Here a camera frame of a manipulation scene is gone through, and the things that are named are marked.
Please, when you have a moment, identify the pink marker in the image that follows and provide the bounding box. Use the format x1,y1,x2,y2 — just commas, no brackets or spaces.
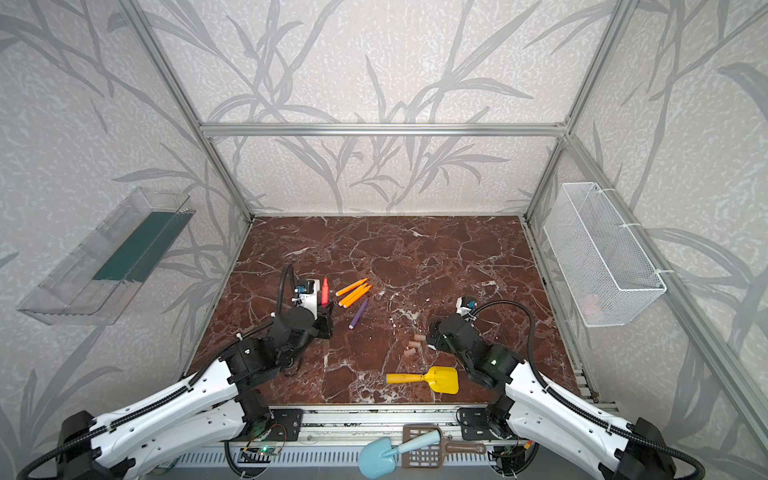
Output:
321,278,330,307

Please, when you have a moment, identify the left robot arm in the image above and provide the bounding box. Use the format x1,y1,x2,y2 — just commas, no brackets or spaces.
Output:
17,305,333,479

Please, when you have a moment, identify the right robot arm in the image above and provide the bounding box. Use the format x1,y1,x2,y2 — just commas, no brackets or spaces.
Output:
427,313,706,479

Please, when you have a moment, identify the yellow toy shovel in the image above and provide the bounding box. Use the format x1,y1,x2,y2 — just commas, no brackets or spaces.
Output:
386,366,459,395

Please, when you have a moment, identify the orange marker far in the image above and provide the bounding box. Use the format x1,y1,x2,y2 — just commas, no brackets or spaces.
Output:
335,278,368,297

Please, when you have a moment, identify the orange marker near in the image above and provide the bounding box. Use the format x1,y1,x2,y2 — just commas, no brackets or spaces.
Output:
341,283,374,309

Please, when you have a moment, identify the brown toy rake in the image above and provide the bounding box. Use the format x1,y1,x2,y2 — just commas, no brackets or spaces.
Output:
401,424,487,469

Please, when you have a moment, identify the small circuit board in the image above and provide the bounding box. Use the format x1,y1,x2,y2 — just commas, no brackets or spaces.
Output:
237,445,280,465

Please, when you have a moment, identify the light blue toy shovel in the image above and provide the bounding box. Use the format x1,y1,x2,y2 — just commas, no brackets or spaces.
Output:
357,430,441,479

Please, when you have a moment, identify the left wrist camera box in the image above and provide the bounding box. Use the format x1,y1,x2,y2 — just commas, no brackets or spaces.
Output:
292,278,321,319

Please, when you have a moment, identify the aluminium front rail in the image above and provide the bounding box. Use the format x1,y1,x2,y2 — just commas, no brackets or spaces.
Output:
113,403,631,470

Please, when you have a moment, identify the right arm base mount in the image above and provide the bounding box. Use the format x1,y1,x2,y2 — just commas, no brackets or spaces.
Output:
456,407,504,441

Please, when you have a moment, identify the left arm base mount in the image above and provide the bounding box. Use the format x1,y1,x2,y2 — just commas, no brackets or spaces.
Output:
238,408,304,442

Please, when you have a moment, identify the white wire basket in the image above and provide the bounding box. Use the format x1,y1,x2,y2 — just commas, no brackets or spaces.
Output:
544,182,667,328

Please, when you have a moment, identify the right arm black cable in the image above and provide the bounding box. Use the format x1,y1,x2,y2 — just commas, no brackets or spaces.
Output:
470,299,707,480

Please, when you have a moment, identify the clear plastic wall shelf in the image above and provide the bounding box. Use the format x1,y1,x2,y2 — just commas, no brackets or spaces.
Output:
18,187,195,326

